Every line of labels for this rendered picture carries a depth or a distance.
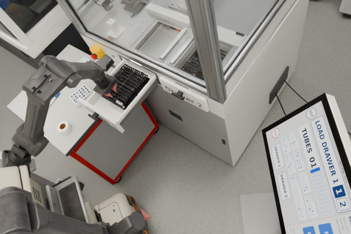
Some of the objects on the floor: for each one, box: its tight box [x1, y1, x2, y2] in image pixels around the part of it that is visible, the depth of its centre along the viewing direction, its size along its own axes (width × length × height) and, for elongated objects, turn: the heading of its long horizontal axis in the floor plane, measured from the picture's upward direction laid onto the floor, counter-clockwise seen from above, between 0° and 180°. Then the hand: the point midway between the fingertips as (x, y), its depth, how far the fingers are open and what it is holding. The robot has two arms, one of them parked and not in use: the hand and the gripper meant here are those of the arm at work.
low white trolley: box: [7, 44, 159, 185], centre depth 214 cm, size 58×62×76 cm
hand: (112, 93), depth 145 cm, fingers open, 3 cm apart
